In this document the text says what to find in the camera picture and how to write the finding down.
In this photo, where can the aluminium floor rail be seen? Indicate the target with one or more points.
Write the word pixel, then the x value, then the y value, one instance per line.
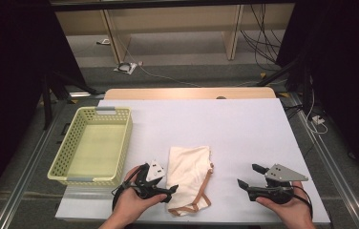
pixel 343 187
pixel 18 191

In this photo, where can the small white floor item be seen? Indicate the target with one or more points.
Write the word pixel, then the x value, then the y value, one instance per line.
pixel 104 41

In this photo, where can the black metal stand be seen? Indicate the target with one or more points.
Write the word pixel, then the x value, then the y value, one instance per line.
pixel 45 105
pixel 276 74

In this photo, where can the person's left hand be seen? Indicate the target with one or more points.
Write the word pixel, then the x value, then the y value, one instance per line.
pixel 133 206

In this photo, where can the beige wooden shelf unit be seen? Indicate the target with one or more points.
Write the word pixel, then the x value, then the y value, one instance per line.
pixel 174 19

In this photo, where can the person's right hand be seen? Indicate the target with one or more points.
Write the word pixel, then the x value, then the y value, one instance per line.
pixel 295 213

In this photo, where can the white power adapter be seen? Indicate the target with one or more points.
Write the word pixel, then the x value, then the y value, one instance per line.
pixel 317 120

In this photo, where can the cream baby bodysuit brown trim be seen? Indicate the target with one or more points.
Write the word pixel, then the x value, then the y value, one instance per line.
pixel 187 175

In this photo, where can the clear packet with black item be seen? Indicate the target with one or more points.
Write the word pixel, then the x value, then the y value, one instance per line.
pixel 125 67

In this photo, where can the white board sheet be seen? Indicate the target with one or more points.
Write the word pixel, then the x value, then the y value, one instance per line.
pixel 231 133

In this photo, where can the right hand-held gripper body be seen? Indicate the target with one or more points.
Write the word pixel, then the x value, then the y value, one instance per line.
pixel 282 191

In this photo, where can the black curtain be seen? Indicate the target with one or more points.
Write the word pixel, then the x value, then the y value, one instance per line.
pixel 9 63
pixel 352 63

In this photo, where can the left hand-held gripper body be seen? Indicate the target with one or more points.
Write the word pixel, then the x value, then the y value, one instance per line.
pixel 150 187

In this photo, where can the yellow-green perforated plastic basket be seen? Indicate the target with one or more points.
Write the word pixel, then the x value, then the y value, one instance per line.
pixel 91 149

